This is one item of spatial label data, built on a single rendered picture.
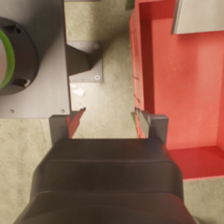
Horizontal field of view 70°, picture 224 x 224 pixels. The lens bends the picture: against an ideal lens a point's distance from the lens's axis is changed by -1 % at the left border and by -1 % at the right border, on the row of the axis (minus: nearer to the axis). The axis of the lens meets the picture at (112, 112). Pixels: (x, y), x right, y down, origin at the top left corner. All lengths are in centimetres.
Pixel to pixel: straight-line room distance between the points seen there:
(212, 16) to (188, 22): 5
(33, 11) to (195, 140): 80
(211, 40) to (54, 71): 65
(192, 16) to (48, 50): 33
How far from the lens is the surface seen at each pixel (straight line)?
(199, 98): 83
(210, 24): 50
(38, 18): 38
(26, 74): 36
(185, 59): 78
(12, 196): 201
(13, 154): 171
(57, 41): 36
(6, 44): 31
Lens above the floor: 126
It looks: 74 degrees down
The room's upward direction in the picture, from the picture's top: 180 degrees counter-clockwise
